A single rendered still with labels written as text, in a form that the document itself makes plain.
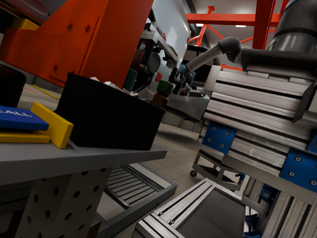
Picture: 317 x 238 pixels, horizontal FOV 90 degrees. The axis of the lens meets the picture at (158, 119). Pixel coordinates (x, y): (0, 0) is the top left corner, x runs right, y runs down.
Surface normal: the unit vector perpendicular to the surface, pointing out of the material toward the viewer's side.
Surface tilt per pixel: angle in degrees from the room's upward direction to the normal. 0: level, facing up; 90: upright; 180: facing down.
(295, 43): 73
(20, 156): 0
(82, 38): 90
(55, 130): 90
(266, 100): 90
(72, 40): 90
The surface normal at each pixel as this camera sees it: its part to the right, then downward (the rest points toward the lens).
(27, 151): 0.36, -0.93
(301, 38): -0.14, -0.34
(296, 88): -0.50, -0.16
